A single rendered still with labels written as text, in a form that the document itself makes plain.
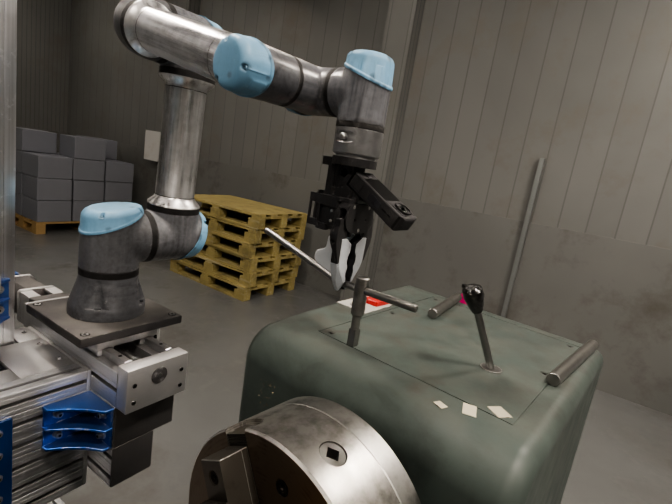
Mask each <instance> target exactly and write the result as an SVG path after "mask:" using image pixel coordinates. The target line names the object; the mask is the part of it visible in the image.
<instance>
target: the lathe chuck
mask: <svg viewBox="0 0 672 504"><path fill-rule="evenodd" d="M249 425H251V426H249ZM254 425H256V426H254ZM243 426H249V427H247V428H246V429H245V436H246V441H247V445H248V450H249V455H250V459H251V464H252V469H253V474H254V478H255V483H256V488H257V492H258V497H259V502H260V504H400V501H399V499H398V497H397V495H396V493H395V491H394V489H393V487H392V485H391V484H390V482H389V480H388V478H387V477H386V475H385V474H384V472H383V470H382V469H381V467H380V466H379V465H378V463H377V462H376V460H375V459H374V458H373V456H372V455H371V454H370V453H369V451H368V450H367V449H366V448H365V447H364V446H363V444H362V443H361V442H360V441H359V440H358V439H357V438H356V437H355V436H354V435H353V434H352V433H351V432H350V431H348V430H347V429H346V428H345V427H344V426H342V425H341V424H340V423H338V422H337V421H336V420H334V419H333V418H331V417H329V416H328V415H326V414H324V413H322V412H320V411H318V410H316V409H313V408H310V407H307V406H303V405H298V404H283V405H278V406H275V407H272V408H270V409H268V410H265V411H263V412H261V413H259V414H256V415H254V416H252V417H250V418H248V419H245V420H243V421H241V422H239V423H236V424H234V425H232V426H230V427H228V428H225V429H223V430H221V431H219V432H217V433H215V434H214V435H213V436H212V437H210V438H209V439H208V440H207V442H206V443H205V444H204V445H203V447H202V449H201V450H200V452H199V454H198V456H197V459H196V461H195V464H194V468H193V471H192V476H191V481H190V489H189V504H200V503H202V502H204V501H205V500H208V493H207V488H206V483H205V478H204V473H203V468H202V463H201V460H202V459H204V458H206V457H208V456H210V455H212V454H214V453H216V452H218V451H220V450H222V449H224V448H226V447H228V446H229V445H230V443H229V441H228V440H229V439H228V436H227V434H228V433H231V432H233V431H234V430H235V429H237V428H239V427H243ZM327 442H329V443H334V444H336V445H338V446H339V447H341V448H342V449H343V451H344V452H345V455H346V462H345V464H344V465H343V466H340V467H335V466H332V465H330V464H328V463H327V462H325V461H324V460H323V459H322V457H321V455H320V453H319V448H320V446H321V445H322V444H324V443H327Z"/></svg>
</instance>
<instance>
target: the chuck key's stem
mask: <svg viewBox="0 0 672 504"><path fill-rule="evenodd" d="M369 283H370V278H369V277H367V276H362V275H359V276H357V277H356V282H355V288H354V294H353V301H352V307H351V314H352V315H353V316H352V322H351V327H350V328H349V332H348V338H347V345H349V346H352V347H355V346H357V345H358V341H359V335H360V329H359V327H360V321H361V317H362V316H363V315H364V312H365V306H366V300H367V296H366V295H364V290H365V289H366V288H369Z"/></svg>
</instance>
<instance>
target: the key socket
mask: <svg viewBox="0 0 672 504"><path fill-rule="evenodd" d="M319 453H320V455H321V457H322V459H323V460H324V461H325V462H327V463H328V464H330V465H332V466H335V467H340V466H343V465H344V464H345V462H346V455H345V452H344V451H343V449H342V448H341V447H339V446H338V445H336V444H334V443H329V442H327V443H324V444H322V445H321V446H320V448H319Z"/></svg>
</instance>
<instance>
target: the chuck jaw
mask: <svg viewBox="0 0 672 504"><path fill-rule="evenodd" d="M249 426H251V425H249ZM249 426H243V427H239V428H237V429H235V430H234V431H233V432H231V433H228V434H227V436H228V439H229V440H228V441H229V443H230V445H229V446H228V447H226V448H224V449H222V450H220V451H218V452H216V453H214V454H212V455H210V456H208V457H206V458H204V459H202V460H201V463H202V468H203V473H204V478H205V483H206V488H207V493H208V500H205V501H204V502H202V503H200V504H260V502H259V497H258V492H257V488H256V483H255V478H254V474H253V469H252V464H251V459H250V455H249V450H248V445H247V441H246V436H245V429H246V428H247V427H249Z"/></svg>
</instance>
